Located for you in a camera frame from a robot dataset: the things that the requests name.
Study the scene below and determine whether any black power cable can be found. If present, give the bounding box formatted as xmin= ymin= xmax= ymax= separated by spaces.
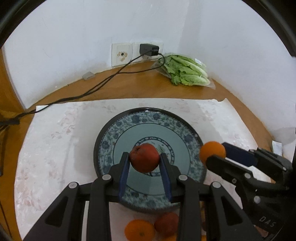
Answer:
xmin=0 ymin=52 xmax=166 ymax=130

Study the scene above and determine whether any bagged green lettuce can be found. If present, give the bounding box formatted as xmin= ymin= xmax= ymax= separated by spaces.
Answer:
xmin=152 ymin=54 xmax=216 ymax=89

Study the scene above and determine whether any white paper packet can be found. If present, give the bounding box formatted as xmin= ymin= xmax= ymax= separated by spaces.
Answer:
xmin=272 ymin=141 xmax=282 ymax=156

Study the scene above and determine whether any small grey block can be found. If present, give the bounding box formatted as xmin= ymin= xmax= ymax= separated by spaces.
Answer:
xmin=82 ymin=71 xmax=95 ymax=80

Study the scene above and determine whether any red apple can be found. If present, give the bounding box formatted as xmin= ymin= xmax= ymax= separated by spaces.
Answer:
xmin=154 ymin=212 xmax=179 ymax=237
xmin=129 ymin=143 xmax=160 ymax=173

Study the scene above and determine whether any large front orange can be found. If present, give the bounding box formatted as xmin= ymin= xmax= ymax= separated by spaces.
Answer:
xmin=199 ymin=141 xmax=226 ymax=165

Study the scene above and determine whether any white wall outlet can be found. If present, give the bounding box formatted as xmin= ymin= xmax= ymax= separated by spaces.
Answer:
xmin=132 ymin=42 xmax=164 ymax=62

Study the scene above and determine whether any pink floral tablecloth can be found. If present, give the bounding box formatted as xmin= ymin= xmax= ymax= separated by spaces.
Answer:
xmin=14 ymin=98 xmax=257 ymax=237

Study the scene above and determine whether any white wall socket plate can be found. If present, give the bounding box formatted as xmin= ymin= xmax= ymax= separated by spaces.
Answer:
xmin=111 ymin=43 xmax=133 ymax=67

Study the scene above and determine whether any blue white patterned plate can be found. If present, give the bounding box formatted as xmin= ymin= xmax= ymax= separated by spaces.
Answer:
xmin=94 ymin=108 xmax=206 ymax=212

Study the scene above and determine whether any black power adapter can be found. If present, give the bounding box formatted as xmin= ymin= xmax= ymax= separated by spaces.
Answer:
xmin=139 ymin=43 xmax=159 ymax=57

